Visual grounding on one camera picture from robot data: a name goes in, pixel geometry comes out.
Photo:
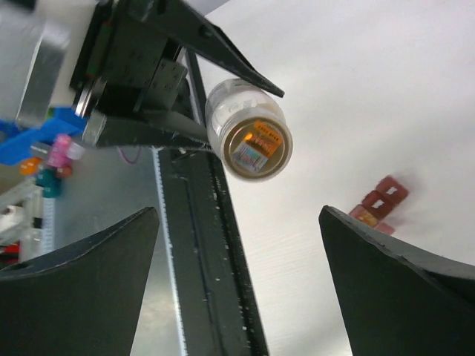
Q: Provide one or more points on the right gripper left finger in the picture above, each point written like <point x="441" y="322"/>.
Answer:
<point x="84" y="298"/>

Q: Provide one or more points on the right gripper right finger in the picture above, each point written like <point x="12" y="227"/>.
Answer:
<point x="395" y="298"/>

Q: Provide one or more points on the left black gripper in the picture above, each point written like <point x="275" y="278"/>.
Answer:
<point x="130" y="61"/>

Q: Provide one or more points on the red weekly pill organizer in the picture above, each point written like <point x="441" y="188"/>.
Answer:
<point x="380" y="203"/>

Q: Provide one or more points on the clear pill bottle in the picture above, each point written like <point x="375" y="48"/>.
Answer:
<point x="232" y="101"/>

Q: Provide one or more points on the shiny metal front plate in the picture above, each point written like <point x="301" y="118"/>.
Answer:
<point x="101" y="193"/>

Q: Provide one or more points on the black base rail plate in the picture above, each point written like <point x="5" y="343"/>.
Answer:
<point x="214" y="299"/>

